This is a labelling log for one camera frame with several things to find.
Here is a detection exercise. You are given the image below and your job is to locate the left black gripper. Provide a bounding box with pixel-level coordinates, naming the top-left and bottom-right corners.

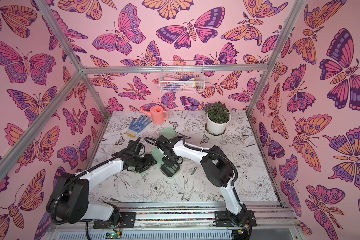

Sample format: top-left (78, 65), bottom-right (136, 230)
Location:
top-left (133, 153), bottom-right (158, 173)

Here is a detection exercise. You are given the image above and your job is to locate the white wire wall basket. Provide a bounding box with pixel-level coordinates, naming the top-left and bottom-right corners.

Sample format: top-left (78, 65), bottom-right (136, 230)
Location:
top-left (158, 60), bottom-right (206, 94)

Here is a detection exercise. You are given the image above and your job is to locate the pink watering can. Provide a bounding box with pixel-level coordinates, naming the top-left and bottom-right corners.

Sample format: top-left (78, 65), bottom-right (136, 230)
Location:
top-left (139, 106), bottom-right (169, 125)

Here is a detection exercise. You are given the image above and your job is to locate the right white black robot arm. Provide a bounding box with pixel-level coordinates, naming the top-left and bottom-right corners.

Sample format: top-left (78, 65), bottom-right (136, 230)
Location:
top-left (145, 135), bottom-right (257, 230)

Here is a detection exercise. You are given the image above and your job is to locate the potted green plant white pot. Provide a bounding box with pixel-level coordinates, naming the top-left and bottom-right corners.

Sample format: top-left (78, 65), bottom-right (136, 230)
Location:
top-left (205, 102), bottom-right (232, 136)

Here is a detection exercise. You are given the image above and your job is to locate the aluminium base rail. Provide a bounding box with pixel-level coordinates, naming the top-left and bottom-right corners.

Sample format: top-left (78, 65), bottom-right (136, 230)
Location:
top-left (45, 201), bottom-right (305, 240)

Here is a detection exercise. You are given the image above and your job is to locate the blue garden glove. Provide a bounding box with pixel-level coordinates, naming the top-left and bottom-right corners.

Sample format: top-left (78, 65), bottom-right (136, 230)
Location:
top-left (126, 115), bottom-right (152, 138)

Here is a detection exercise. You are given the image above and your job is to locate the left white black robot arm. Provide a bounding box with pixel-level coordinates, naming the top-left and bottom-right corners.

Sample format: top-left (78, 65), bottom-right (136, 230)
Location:
top-left (46, 140), bottom-right (157, 226)

